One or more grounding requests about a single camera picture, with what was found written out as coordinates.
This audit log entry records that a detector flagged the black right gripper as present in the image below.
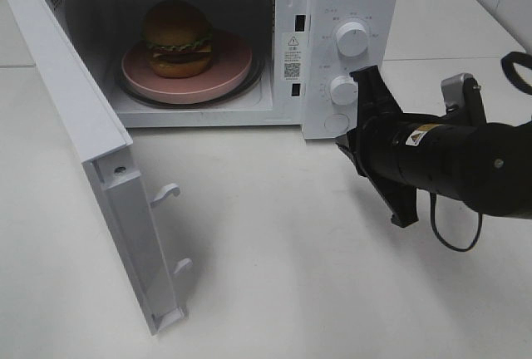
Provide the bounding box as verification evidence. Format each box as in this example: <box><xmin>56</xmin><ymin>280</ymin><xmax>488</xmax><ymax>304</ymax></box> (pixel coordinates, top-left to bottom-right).
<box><xmin>335</xmin><ymin>65</ymin><xmax>418</xmax><ymax>226</ymax></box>

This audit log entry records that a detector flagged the white timer knob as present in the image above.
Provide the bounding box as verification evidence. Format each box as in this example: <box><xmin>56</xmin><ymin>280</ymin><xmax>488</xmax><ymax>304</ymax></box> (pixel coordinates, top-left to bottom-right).
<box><xmin>329</xmin><ymin>76</ymin><xmax>358</xmax><ymax>106</ymax></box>

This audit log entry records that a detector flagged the round door release button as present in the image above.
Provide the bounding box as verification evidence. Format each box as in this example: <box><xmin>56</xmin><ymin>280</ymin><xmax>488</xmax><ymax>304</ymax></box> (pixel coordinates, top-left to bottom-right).
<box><xmin>324</xmin><ymin>114</ymin><xmax>350</xmax><ymax>136</ymax></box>

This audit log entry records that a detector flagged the pink plate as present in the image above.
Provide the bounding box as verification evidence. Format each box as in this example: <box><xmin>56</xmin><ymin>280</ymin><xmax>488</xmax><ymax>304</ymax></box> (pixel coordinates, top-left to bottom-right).
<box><xmin>121</xmin><ymin>30</ymin><xmax>254</xmax><ymax>105</ymax></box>

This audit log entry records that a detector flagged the burger bun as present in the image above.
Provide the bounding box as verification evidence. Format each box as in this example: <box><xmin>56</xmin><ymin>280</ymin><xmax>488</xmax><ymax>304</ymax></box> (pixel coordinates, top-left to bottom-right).
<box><xmin>141</xmin><ymin>0</ymin><xmax>214</xmax><ymax>78</ymax></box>

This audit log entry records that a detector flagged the white microwave door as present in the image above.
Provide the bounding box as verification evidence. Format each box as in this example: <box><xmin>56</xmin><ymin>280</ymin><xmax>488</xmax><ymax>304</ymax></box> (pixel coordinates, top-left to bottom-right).
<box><xmin>7</xmin><ymin>0</ymin><xmax>192</xmax><ymax>335</ymax></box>

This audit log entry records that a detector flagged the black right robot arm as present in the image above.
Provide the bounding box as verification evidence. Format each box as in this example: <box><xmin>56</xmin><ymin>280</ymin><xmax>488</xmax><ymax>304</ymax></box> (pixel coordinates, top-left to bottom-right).
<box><xmin>336</xmin><ymin>66</ymin><xmax>531</xmax><ymax>227</ymax></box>

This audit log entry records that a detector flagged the upper white power knob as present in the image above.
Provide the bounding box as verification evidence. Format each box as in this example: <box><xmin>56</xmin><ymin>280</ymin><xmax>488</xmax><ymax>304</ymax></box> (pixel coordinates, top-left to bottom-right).
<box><xmin>334</xmin><ymin>21</ymin><xmax>369</xmax><ymax>57</ymax></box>

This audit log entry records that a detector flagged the white warning label sticker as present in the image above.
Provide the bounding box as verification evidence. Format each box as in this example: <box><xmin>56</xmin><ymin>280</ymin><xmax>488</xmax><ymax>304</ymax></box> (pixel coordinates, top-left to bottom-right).
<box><xmin>281</xmin><ymin>32</ymin><xmax>308</xmax><ymax>83</ymax></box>

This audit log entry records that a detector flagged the white microwave oven body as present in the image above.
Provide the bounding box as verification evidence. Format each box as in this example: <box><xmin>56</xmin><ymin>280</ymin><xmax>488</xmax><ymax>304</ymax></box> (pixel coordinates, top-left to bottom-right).
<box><xmin>49</xmin><ymin>0</ymin><xmax>396</xmax><ymax>139</ymax></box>

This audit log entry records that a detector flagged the glass microwave turntable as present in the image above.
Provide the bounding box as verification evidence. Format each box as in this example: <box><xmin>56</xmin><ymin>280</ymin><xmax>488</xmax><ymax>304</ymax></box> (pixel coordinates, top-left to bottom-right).
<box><xmin>114</xmin><ymin>59</ymin><xmax>266</xmax><ymax>111</ymax></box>

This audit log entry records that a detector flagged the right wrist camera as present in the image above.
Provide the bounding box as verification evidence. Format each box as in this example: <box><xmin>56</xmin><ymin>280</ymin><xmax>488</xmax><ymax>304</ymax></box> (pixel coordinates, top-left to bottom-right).
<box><xmin>441</xmin><ymin>73</ymin><xmax>487</xmax><ymax>126</ymax></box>

